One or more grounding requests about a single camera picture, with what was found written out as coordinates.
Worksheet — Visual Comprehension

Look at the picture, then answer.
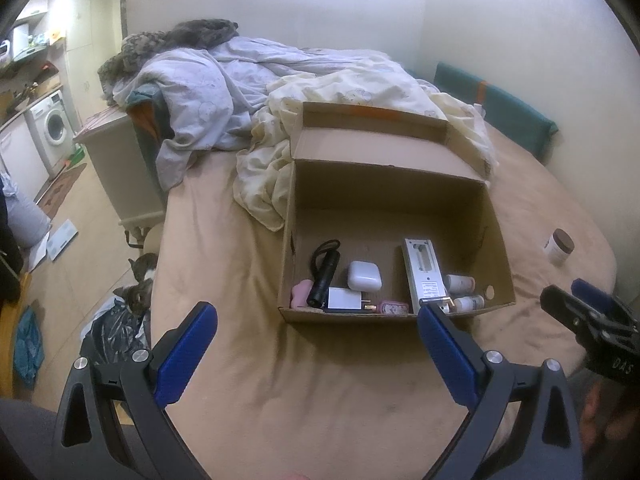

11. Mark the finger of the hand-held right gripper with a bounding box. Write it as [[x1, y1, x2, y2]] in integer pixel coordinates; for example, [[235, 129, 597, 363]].
[[540, 285, 608, 336], [571, 278, 631, 318]]

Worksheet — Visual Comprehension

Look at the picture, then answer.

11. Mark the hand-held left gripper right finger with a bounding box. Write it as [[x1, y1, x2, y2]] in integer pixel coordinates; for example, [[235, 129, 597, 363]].
[[417, 304, 583, 480]]

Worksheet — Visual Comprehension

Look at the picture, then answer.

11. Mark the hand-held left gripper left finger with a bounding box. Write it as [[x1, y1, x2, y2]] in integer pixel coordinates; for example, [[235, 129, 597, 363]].
[[50, 301, 219, 480]]

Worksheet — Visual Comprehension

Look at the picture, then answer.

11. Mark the white remote control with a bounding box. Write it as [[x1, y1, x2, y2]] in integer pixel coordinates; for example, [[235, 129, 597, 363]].
[[402, 238, 451, 313]]

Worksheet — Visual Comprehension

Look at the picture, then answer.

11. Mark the white earbuds case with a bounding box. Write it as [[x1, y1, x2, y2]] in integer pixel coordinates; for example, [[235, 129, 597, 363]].
[[347, 260, 383, 292]]

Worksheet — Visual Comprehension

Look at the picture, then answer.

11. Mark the white charger plug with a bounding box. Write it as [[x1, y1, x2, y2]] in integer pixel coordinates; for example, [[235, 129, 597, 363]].
[[325, 287, 377, 313]]

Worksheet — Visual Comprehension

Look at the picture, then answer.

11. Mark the pink oval case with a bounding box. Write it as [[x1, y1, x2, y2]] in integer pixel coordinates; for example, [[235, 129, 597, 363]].
[[291, 281, 315, 308]]

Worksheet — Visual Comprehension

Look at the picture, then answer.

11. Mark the black flashlight with strap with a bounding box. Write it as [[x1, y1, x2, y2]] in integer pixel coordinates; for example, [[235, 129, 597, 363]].
[[306, 239, 342, 308]]

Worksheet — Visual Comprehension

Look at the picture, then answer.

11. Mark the cardboard box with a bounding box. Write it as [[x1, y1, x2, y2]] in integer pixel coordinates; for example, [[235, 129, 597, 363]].
[[278, 101, 517, 325]]

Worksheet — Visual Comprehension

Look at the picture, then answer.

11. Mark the person's right hand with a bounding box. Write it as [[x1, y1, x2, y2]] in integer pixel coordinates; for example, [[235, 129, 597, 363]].
[[580, 377, 640, 461]]

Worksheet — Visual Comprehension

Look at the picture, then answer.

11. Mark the white jar with brown lid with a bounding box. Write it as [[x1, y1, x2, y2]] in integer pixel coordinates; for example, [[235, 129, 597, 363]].
[[542, 228, 576, 266]]

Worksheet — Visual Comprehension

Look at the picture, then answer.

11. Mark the black rubbish bag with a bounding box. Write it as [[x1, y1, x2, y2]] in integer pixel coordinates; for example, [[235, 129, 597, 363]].
[[80, 295, 153, 366]]

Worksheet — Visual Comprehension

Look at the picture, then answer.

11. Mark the tabby and white cat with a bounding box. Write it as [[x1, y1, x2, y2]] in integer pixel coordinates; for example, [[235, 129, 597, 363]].
[[112, 252, 161, 316]]

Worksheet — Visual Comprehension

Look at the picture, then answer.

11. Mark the teal cloth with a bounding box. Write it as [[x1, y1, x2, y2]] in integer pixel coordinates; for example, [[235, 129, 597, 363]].
[[12, 307, 46, 385]]

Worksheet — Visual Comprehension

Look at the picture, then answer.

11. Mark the white bedside cabinet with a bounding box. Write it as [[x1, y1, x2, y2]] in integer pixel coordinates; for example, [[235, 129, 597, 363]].
[[73, 107, 168, 228]]

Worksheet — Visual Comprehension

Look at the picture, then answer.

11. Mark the cream printed duvet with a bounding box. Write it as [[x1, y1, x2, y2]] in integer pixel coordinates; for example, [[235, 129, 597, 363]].
[[235, 52, 498, 233]]

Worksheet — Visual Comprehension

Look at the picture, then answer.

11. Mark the teal headboard cushion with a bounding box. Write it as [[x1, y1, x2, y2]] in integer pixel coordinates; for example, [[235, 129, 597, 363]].
[[405, 61, 560, 163]]

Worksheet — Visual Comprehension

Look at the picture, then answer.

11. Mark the brown patterned floor rug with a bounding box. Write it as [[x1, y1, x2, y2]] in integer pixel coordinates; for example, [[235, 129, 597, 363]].
[[37, 160, 88, 221]]

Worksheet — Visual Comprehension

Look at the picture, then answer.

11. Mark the light grey cloth bundle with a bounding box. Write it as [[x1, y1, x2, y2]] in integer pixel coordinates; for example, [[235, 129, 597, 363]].
[[0, 172, 52, 250]]

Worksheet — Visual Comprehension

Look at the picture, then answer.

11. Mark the teal and orange pillow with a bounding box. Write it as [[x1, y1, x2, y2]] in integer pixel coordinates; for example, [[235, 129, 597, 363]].
[[125, 84, 176, 161]]

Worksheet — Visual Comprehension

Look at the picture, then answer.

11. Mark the white counter cabinet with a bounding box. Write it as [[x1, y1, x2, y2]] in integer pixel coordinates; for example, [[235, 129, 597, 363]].
[[0, 120, 51, 206]]

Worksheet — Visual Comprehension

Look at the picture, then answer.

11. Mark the light blue duvet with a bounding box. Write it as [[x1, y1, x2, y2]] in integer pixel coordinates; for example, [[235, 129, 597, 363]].
[[112, 35, 401, 191]]

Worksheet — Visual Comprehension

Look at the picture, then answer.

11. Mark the white washing machine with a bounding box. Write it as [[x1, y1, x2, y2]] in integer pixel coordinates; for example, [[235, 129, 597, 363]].
[[25, 90, 81, 178]]

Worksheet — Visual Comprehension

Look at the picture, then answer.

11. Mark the dark patterned blanket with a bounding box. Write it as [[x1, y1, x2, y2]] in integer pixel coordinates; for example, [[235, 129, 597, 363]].
[[97, 18, 241, 101]]

